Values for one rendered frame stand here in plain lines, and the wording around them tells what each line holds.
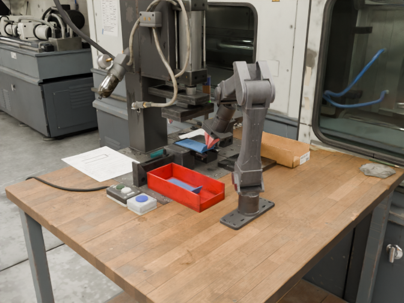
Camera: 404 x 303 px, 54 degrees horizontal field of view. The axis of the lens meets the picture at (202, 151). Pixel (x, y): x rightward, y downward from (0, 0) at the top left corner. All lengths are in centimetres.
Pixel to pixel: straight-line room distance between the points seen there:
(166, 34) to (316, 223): 81
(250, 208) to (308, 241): 19
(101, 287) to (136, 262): 137
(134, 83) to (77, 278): 130
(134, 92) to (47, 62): 286
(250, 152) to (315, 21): 83
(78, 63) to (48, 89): 44
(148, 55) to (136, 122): 30
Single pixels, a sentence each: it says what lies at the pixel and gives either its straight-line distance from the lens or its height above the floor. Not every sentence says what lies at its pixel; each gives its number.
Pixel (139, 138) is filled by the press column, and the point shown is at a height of 96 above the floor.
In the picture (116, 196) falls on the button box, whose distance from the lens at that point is 130.
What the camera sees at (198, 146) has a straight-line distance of 149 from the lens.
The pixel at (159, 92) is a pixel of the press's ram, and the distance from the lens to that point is 155.
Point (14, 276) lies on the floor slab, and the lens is 264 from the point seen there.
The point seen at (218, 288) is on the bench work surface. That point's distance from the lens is 95.
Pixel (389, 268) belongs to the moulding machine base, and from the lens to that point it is 196.
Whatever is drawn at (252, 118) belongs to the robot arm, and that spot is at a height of 121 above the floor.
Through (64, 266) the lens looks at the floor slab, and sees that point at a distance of 261.
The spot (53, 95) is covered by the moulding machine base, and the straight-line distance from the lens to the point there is 450.
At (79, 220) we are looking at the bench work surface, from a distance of 124.
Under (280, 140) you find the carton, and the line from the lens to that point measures 169.
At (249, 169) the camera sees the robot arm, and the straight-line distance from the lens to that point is 115.
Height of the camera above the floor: 153
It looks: 22 degrees down
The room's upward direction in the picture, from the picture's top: straight up
